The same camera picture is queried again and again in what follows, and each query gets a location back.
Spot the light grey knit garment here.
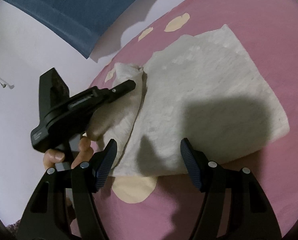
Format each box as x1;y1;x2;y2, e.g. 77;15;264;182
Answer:
86;25;289;177

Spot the person's left hand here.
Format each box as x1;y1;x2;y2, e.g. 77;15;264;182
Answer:
42;137;93;170

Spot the blue curtain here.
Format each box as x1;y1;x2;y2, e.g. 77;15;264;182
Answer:
4;0;136;58

